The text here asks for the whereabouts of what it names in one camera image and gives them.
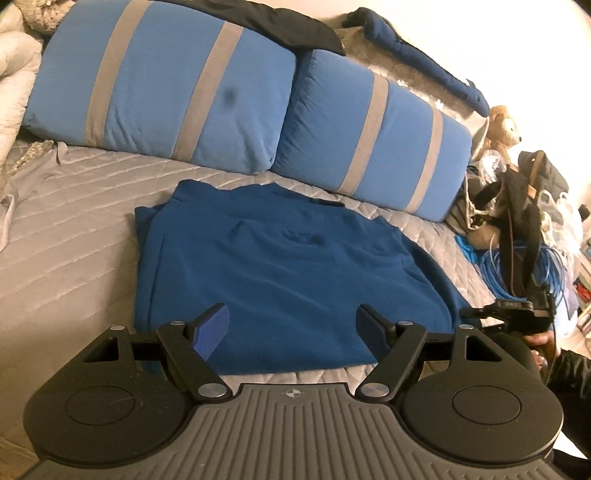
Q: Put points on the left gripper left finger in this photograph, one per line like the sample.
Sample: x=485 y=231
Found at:
x=209 y=329

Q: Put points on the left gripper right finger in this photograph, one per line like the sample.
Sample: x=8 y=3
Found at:
x=377 y=333

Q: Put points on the blue garment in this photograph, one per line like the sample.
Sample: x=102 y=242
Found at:
x=292 y=271

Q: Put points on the person's right forearm black sleeve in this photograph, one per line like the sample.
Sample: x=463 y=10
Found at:
x=570 y=383

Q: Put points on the person's right hand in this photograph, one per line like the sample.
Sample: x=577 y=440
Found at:
x=544 y=349

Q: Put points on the white plastic bag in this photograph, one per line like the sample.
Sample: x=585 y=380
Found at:
x=561 y=224

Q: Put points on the brown teddy bear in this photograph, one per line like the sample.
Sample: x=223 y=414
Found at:
x=502 y=133

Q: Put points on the right blue striped pillow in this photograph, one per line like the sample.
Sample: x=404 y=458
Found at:
x=351 y=131

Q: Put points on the blue striped pillow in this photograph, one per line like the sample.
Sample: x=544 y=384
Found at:
x=162 y=80
x=351 y=131

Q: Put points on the left blue striped pillow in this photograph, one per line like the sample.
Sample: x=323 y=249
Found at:
x=162 y=80

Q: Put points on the folded dark blue blanket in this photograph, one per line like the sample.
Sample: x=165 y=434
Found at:
x=379 y=31

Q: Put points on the black garment on pillows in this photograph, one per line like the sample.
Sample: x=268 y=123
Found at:
x=288 y=28

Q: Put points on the white duvet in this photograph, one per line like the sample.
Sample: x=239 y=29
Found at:
x=21 y=50

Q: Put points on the dark grey bag with straps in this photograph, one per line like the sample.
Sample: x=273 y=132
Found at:
x=496 y=211

